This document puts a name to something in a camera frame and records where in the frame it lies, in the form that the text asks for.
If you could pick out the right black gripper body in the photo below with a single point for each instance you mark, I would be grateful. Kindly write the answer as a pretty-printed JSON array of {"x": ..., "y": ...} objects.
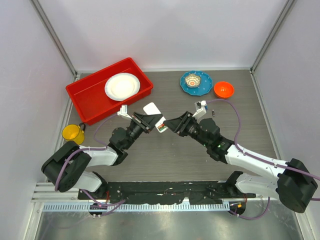
[{"x": 189, "y": 127}]

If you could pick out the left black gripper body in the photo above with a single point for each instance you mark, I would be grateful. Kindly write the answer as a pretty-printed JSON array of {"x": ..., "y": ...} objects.
[{"x": 137, "y": 128}]

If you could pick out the white remote control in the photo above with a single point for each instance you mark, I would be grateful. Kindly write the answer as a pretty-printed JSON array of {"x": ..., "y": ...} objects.
[{"x": 152, "y": 110}]

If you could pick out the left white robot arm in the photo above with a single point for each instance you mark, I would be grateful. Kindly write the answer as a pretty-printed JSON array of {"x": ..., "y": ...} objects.
[{"x": 66, "y": 168}]

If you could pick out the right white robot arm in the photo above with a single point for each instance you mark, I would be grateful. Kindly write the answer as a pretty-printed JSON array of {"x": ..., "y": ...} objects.
[{"x": 288, "y": 181}]

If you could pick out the white paper plate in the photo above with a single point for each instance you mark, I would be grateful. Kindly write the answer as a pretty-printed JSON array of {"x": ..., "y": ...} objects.
[{"x": 122, "y": 86}]

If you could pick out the blue ceramic plate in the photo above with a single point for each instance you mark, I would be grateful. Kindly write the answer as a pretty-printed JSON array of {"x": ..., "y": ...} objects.
[{"x": 204, "y": 88}]

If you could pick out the small patterned flower bowl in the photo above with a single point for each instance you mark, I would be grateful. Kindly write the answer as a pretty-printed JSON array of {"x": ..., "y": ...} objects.
[{"x": 192, "y": 80}]

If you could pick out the orange plastic bowl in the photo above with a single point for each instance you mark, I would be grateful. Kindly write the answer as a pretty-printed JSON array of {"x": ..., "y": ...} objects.
[{"x": 223, "y": 89}]

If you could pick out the red plastic bin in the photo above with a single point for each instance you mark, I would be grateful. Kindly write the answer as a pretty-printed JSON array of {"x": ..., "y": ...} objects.
[{"x": 88, "y": 94}]

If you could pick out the yellow plastic mug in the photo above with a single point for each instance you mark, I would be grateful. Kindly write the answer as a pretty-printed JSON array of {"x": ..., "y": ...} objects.
[{"x": 74, "y": 132}]

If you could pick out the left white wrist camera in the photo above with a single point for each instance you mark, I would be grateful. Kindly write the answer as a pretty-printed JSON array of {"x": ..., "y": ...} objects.
[{"x": 123, "y": 112}]

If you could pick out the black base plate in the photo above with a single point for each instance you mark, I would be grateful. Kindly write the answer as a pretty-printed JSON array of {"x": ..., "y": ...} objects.
[{"x": 170, "y": 192}]

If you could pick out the white slotted cable duct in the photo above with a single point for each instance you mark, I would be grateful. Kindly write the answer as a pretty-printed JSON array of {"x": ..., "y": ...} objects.
[{"x": 89, "y": 207}]

